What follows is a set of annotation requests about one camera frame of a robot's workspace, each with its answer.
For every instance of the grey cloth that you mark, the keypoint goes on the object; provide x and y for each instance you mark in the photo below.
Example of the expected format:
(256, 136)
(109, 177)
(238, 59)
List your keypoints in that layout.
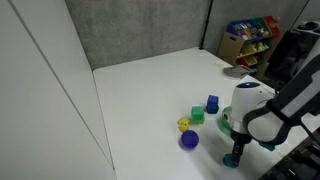
(238, 71)

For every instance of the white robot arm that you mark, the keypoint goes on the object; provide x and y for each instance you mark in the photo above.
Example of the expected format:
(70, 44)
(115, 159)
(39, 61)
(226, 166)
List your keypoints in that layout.
(256, 114)

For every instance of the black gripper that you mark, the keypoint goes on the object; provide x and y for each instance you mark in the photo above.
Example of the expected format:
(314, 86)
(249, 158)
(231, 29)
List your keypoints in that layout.
(240, 140)

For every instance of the purple ball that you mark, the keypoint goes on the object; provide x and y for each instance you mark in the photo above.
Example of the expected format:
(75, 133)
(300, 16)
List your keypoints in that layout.
(189, 139)

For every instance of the black office chair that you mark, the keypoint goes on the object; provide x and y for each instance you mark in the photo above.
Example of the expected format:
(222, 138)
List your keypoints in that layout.
(292, 52)

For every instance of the toy storage shelf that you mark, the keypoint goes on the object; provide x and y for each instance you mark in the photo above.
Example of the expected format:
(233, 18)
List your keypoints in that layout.
(251, 42)

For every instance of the blue block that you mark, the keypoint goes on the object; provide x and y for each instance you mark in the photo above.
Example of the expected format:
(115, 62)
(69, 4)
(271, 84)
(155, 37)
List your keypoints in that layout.
(212, 104)

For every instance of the green block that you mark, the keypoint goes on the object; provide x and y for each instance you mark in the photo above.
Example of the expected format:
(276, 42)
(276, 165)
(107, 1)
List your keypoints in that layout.
(197, 115)

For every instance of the black partition post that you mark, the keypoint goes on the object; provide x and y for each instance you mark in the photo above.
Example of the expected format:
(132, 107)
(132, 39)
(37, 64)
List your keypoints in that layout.
(201, 45)

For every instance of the yellow duck toy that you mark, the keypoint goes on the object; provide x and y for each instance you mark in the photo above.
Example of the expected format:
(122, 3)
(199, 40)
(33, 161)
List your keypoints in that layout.
(183, 124)

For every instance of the green bear toy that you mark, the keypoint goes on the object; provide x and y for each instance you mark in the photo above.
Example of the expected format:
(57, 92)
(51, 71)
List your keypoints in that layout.
(228, 162)

